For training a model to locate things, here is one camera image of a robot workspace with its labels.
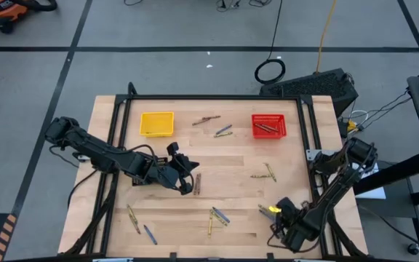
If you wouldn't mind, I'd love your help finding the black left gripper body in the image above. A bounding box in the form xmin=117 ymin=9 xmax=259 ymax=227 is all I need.
xmin=147 ymin=159 xmax=185 ymax=191

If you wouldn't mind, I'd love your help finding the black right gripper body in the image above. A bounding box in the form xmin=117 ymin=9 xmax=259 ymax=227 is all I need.
xmin=281 ymin=214 xmax=318 ymax=252

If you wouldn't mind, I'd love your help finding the black plastic basket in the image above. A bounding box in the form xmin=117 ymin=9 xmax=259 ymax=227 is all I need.
xmin=132 ymin=156 xmax=169 ymax=187

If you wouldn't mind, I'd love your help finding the yellow crayon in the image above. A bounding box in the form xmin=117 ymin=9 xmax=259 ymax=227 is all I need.
xmin=207 ymin=210 xmax=215 ymax=239

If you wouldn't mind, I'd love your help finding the yellow plastic basket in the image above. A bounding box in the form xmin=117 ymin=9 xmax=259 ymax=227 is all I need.
xmin=139 ymin=111 xmax=175 ymax=138

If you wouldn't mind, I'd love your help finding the red plastic basket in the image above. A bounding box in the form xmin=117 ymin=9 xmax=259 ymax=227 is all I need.
xmin=250 ymin=114 xmax=287 ymax=140

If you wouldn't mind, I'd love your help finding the white paper sheet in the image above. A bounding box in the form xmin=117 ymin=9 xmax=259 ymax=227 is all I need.
xmin=354 ymin=162 xmax=388 ymax=200

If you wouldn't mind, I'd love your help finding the black computer case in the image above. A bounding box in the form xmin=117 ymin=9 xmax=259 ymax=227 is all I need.
xmin=259 ymin=68 xmax=360 ymax=118

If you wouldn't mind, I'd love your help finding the black aluminium table frame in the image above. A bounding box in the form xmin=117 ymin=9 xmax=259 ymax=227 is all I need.
xmin=62 ymin=82 xmax=367 ymax=262

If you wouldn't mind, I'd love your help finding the black cable with coil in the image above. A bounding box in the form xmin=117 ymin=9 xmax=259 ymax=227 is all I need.
xmin=253 ymin=0 xmax=287 ymax=86

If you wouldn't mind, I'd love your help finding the yellow hanging cable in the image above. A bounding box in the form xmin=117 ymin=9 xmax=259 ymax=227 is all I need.
xmin=314 ymin=0 xmax=338 ymax=74

